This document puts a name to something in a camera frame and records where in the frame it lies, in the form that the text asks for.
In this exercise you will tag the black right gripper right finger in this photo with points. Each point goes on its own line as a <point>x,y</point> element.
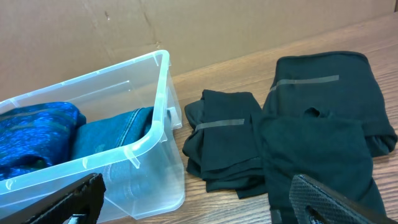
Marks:
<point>314,202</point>

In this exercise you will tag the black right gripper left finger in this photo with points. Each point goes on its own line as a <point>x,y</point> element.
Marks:
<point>80,202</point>

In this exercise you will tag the blue denim jeans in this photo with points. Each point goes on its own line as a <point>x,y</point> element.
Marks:
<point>106,134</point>

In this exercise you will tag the sparkly blue garment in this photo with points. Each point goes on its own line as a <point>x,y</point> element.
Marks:
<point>37,137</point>

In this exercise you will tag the clear plastic storage bin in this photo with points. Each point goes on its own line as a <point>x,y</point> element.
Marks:
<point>142,179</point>

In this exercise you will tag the large folded black garment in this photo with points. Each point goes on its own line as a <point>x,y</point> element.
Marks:
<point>324,117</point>

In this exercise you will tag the small folded black garment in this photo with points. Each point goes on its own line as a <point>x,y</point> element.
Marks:
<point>221,149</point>

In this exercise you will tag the brown cardboard backdrop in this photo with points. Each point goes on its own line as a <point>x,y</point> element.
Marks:
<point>44,42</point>

